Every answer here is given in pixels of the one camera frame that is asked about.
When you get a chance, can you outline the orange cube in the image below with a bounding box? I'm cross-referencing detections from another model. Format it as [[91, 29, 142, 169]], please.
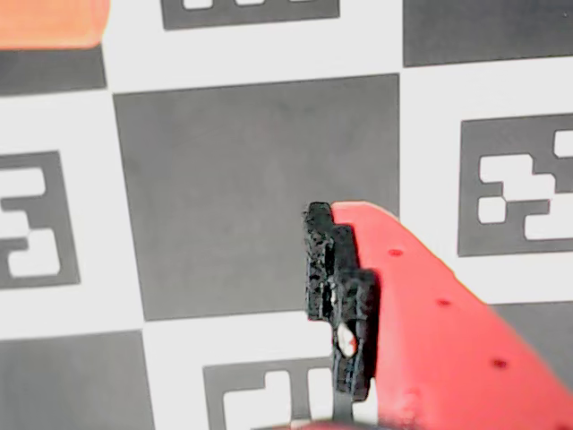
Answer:
[[0, 0, 112, 50]]

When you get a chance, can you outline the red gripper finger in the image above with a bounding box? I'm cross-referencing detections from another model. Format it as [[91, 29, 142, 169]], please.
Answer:
[[305, 200, 573, 430]]

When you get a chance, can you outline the black white marker board mat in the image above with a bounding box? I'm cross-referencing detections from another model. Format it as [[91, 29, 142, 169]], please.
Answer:
[[0, 0, 573, 430]]

